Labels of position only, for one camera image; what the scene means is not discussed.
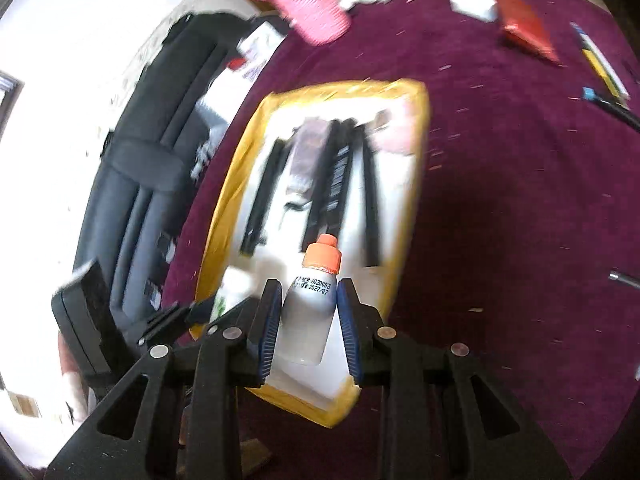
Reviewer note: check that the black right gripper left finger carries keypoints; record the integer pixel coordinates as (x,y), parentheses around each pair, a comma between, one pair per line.
(262,336)

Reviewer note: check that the white medicine bottle green label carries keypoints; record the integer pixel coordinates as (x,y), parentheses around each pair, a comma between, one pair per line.
(236,285)

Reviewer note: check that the pink knitted cup sleeve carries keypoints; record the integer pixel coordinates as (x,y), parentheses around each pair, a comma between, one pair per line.
(316,21)

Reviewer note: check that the purple velvet tablecloth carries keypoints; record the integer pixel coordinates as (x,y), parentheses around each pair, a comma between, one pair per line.
(530,196)

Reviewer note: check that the mauve cosmetic tube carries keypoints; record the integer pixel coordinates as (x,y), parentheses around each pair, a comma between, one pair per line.
(310,139)

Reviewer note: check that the yellow rimmed white tray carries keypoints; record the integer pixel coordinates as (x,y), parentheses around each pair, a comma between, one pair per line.
(322,393)

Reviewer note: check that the white eraser block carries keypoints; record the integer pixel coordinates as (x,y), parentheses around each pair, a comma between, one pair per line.
(482,10)

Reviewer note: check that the black marker teal caps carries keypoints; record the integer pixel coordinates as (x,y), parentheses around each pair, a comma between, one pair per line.
(612,108)

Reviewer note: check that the red foil pouch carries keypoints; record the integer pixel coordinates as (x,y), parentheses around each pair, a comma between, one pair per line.
(521,26)

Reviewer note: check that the black bar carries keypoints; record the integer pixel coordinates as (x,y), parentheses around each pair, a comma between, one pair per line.
(372,251)
(331,183)

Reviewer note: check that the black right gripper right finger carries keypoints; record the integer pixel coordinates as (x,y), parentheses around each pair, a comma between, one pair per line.
(366,356)

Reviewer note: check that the white bottle orange cap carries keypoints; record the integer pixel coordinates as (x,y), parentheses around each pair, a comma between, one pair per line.
(309,305)

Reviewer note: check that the black art marker olive cap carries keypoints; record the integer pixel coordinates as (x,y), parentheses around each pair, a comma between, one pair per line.
(268,182)

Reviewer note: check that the yellow black pen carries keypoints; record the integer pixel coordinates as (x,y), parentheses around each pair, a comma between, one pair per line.
(601,65)

